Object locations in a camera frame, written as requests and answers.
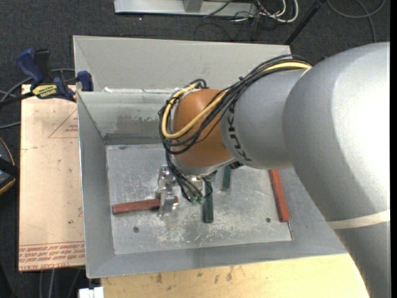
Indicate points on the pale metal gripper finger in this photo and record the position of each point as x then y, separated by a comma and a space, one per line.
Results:
169, 204
165, 178

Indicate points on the dark green flat block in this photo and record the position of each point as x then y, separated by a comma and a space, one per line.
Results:
208, 211
225, 180

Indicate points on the red-brown flat block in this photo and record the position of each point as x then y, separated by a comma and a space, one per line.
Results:
136, 207
279, 197

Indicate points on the grey metal bin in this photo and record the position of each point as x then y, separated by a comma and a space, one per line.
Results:
139, 234

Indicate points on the brown cardboard board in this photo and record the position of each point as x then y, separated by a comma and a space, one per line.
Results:
49, 172

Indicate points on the black cylinder on white bracket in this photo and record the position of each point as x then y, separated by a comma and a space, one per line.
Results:
235, 165

